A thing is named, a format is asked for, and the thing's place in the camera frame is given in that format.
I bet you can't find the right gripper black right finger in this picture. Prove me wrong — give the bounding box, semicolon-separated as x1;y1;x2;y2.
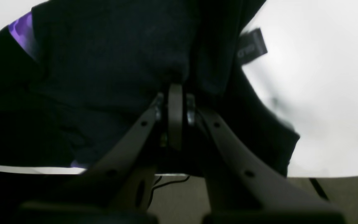
186;94;343;218

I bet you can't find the black T-shirt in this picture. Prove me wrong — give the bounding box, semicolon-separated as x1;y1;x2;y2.
0;0;299;176

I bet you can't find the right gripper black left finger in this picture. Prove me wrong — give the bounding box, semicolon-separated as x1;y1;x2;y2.
83;93;164;212

